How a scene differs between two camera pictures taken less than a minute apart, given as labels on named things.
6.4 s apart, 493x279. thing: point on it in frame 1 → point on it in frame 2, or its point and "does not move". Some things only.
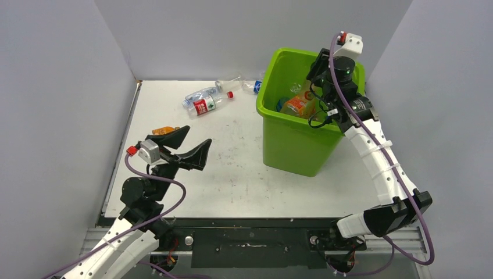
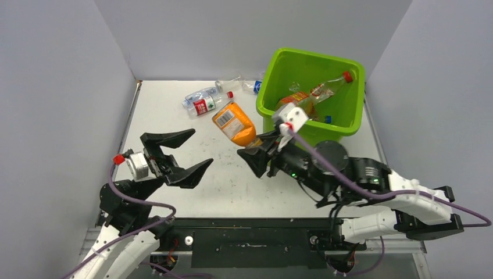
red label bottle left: (203, 105) does not move
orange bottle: (164, 129) → (233, 122)
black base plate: (250, 243) does not move
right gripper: (321, 63) → (256, 157)
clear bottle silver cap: (235, 85) does not move
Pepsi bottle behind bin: (251, 86) does not move
